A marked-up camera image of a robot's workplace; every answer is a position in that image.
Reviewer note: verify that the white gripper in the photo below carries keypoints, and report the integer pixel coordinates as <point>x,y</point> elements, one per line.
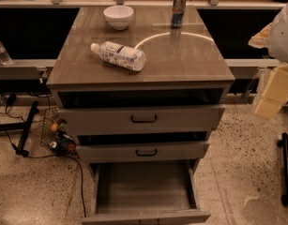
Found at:
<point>282,35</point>

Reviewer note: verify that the grey drawer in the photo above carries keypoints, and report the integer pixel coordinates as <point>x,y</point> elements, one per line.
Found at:
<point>145,193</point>
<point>136,152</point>
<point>142,119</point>

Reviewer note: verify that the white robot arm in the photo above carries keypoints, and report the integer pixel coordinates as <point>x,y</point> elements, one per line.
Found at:
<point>274,37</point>

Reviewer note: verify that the grey drawer cabinet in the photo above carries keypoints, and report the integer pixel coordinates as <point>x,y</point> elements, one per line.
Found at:
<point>183,67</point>

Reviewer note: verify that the blue silver drink can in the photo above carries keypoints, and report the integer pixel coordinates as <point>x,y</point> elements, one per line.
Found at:
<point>178,13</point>

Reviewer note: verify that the clear plastic water bottle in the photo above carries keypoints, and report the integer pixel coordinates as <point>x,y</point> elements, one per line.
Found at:
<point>120,55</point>

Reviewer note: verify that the white ceramic bowl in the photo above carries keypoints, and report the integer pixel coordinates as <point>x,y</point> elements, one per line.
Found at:
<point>118,17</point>

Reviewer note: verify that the black stand leg left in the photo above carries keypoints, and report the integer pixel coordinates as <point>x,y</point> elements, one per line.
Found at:
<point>24,127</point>

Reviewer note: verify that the clear bottle at left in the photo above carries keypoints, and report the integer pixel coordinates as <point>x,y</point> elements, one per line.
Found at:
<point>5,58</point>

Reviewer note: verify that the wire basket with fruit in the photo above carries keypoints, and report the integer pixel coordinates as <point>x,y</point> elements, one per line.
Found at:
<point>54,135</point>

